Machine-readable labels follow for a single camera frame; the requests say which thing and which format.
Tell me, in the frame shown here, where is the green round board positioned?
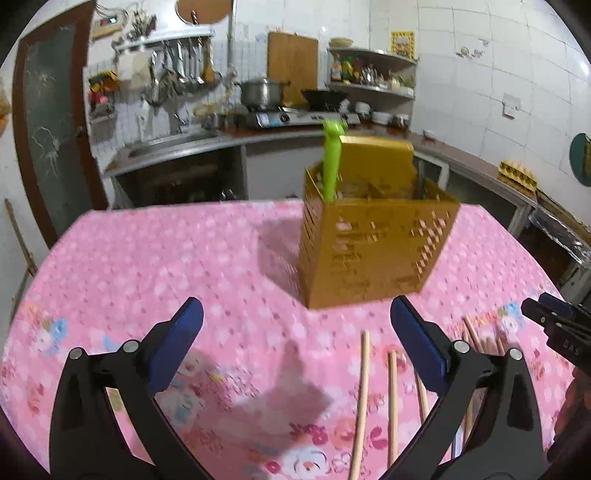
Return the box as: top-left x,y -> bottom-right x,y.
569,133 -> 591,188

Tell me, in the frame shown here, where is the hanging white cloth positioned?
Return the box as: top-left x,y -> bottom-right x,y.
115,51 -> 153,88

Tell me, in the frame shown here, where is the brown framed door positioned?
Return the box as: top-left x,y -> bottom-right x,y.
11,0 -> 109,250

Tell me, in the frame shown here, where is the pink floral tablecloth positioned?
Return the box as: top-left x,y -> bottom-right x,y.
0,199 -> 578,480

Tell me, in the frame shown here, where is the metal utensil rack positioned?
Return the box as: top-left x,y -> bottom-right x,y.
113,28 -> 215,51

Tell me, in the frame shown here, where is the yellow wall poster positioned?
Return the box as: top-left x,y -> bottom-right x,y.
390,31 -> 415,58

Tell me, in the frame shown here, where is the wooden broom stick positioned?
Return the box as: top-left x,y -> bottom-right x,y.
4,198 -> 38,278

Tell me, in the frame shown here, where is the yellow perforated utensil holder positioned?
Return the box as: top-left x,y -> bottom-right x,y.
298,135 -> 461,309

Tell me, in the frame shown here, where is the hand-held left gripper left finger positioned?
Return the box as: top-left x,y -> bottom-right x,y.
48,298 -> 215,480

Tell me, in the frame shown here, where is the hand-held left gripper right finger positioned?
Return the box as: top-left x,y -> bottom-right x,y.
379,295 -> 544,480

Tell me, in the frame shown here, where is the brown kitchen counter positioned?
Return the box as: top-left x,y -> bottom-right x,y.
104,122 -> 539,210

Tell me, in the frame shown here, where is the wire wall basket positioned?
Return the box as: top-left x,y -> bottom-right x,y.
88,71 -> 116,123

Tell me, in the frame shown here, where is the white electrical box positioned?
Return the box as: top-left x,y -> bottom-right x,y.
90,11 -> 130,40

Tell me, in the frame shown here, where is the black wok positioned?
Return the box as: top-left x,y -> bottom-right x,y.
301,88 -> 350,112

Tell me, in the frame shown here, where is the green plastic utensil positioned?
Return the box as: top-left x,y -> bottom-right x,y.
322,117 -> 348,204

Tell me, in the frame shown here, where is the grey corner shelf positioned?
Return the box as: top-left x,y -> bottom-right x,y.
327,46 -> 419,100

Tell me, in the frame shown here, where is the metal faucet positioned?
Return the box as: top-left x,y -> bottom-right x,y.
172,99 -> 191,136

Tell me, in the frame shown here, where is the steel gas stove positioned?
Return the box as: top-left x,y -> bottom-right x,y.
242,106 -> 361,130

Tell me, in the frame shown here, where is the hanging wooden spatula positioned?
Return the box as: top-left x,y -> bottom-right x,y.
202,39 -> 217,85

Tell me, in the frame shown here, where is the egg carton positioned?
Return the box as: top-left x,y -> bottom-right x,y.
498,161 -> 540,190

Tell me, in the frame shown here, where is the steel kitchen sink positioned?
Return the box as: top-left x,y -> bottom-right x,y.
124,129 -> 223,158

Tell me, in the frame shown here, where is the metal knife cup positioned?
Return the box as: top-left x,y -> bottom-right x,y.
124,11 -> 158,38

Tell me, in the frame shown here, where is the metal wall pipe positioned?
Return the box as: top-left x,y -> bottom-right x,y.
226,0 -> 238,79

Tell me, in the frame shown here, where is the clear plastic container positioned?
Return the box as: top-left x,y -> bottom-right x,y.
529,208 -> 591,265

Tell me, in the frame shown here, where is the steel cooking pot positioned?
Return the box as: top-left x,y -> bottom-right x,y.
235,78 -> 291,108

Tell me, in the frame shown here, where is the round wooden board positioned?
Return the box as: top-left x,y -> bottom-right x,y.
175,0 -> 232,21

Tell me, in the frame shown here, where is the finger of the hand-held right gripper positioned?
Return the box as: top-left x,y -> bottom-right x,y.
522,299 -> 591,365
539,293 -> 591,330

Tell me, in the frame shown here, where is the hanging metal ladle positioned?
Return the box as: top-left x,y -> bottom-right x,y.
175,41 -> 190,85
189,41 -> 204,85

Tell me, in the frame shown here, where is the rectangular wooden cutting board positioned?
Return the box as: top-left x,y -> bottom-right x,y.
268,31 -> 319,107

